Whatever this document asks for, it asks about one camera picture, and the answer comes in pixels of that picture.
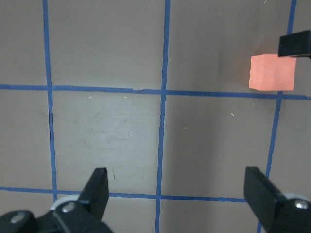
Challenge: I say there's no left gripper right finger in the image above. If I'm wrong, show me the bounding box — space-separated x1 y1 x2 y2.
243 166 311 233

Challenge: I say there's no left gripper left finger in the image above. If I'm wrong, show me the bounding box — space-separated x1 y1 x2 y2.
77 168 109 221

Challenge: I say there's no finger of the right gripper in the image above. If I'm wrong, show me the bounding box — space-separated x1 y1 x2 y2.
278 30 311 58

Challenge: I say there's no orange foam cube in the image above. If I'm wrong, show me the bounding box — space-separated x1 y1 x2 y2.
248 54 297 91

